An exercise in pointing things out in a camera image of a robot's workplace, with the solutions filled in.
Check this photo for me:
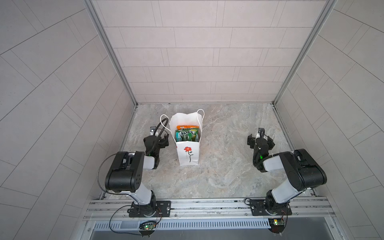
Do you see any white floral paper bag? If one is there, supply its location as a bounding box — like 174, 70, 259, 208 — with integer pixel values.
160, 109, 205, 166

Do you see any teal mint blossom candy bag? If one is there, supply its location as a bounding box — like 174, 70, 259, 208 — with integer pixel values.
176, 129, 200, 142

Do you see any orange Fox's candy bag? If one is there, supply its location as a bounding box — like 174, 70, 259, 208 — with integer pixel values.
177, 125, 200, 130

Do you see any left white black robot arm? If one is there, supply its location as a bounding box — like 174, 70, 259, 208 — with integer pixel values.
105, 134, 171, 218

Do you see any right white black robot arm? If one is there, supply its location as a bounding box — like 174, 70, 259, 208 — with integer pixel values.
244, 129, 327, 216

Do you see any white ventilation grille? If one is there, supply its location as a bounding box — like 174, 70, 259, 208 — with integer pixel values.
94, 219, 271, 232

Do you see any right controller board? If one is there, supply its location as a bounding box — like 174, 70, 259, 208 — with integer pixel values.
268, 218, 286, 234

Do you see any controller board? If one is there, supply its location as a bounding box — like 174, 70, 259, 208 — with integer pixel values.
139, 221, 157, 231
268, 218, 286, 234

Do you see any left controller board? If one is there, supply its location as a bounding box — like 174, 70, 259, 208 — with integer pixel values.
139, 221, 157, 231

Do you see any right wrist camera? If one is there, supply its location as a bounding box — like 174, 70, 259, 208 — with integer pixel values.
256, 128, 265, 139

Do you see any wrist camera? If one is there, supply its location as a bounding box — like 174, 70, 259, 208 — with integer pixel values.
150, 126, 159, 136
256, 128, 265, 139

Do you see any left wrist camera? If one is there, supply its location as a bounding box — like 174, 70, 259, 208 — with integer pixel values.
150, 126, 159, 136

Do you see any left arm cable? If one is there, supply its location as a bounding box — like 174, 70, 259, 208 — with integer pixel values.
96, 151, 133, 196

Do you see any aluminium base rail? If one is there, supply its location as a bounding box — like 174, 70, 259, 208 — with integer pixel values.
82, 197, 336, 221

